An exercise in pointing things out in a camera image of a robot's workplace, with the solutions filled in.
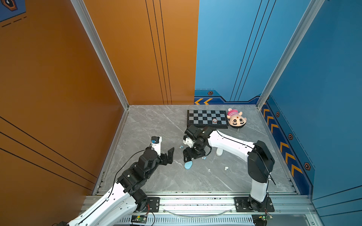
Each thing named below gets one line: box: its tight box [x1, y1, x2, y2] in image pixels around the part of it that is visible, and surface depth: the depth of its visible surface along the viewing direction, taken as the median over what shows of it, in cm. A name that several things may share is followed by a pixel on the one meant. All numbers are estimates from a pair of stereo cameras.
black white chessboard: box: [186, 109, 229, 129], surface depth 110 cm
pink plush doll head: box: [226, 107, 247, 129], surface depth 104 cm
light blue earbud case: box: [184, 160, 193, 170], surface depth 87 cm
